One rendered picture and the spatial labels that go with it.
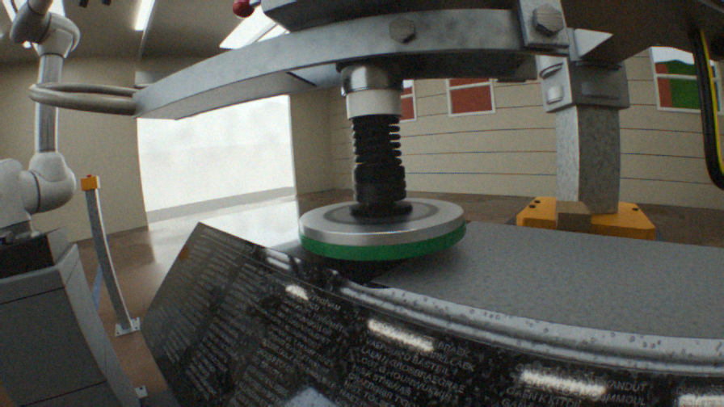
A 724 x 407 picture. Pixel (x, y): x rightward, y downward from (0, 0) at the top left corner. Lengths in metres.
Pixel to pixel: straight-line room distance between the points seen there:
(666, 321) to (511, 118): 6.39
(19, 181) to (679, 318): 1.40
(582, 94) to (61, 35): 1.85
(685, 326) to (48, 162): 1.45
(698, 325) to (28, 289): 1.23
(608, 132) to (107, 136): 7.36
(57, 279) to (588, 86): 1.70
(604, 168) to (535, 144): 5.42
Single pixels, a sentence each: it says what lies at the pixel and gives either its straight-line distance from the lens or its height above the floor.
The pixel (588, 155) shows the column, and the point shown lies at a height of 0.98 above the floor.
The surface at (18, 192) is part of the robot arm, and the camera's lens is 1.16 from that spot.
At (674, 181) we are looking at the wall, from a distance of 7.01.
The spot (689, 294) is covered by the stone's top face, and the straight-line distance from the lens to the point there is 0.35.
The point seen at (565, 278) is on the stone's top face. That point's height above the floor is 0.87.
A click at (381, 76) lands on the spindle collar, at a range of 0.33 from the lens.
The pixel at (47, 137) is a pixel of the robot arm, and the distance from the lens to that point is 1.28.
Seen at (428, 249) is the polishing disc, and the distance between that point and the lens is 0.27.
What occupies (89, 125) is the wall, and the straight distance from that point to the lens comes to 7.15.
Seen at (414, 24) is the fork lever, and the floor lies 1.14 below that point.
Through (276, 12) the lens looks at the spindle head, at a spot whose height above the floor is 1.17.
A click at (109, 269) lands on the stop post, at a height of 0.46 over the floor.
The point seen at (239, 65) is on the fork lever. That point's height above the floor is 1.13.
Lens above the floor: 0.99
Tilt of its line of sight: 10 degrees down
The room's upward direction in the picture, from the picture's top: 4 degrees counter-clockwise
